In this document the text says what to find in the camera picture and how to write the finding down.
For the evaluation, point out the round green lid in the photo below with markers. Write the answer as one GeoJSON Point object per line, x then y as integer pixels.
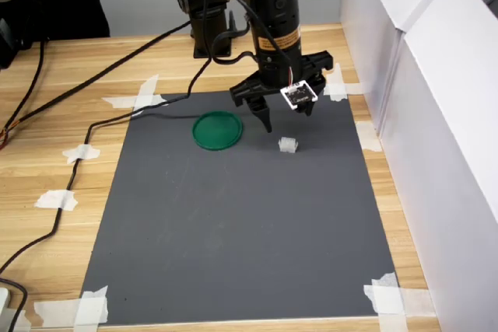
{"type": "Point", "coordinates": [218, 130]}

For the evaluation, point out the short white partition panel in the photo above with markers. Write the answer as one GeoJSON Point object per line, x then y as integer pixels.
{"type": "Point", "coordinates": [369, 17]}

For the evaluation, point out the white tape piece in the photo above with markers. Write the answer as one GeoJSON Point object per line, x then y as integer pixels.
{"type": "Point", "coordinates": [83, 152]}
{"type": "Point", "coordinates": [91, 306]}
{"type": "Point", "coordinates": [338, 89]}
{"type": "Point", "coordinates": [387, 301]}
{"type": "Point", "coordinates": [369, 137]}
{"type": "Point", "coordinates": [56, 199]}
{"type": "Point", "coordinates": [149, 99]}
{"type": "Point", "coordinates": [21, 322]}

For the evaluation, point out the long white partition panel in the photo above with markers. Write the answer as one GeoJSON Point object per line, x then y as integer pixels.
{"type": "Point", "coordinates": [447, 153]}

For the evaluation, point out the small white plastic terminal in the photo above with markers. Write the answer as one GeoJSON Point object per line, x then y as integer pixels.
{"type": "Point", "coordinates": [288, 144]}

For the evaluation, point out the small white camera box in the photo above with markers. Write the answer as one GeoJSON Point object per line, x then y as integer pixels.
{"type": "Point", "coordinates": [299, 95]}

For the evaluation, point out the dark grey mat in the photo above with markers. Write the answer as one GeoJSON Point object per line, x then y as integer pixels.
{"type": "Point", "coordinates": [233, 231]}

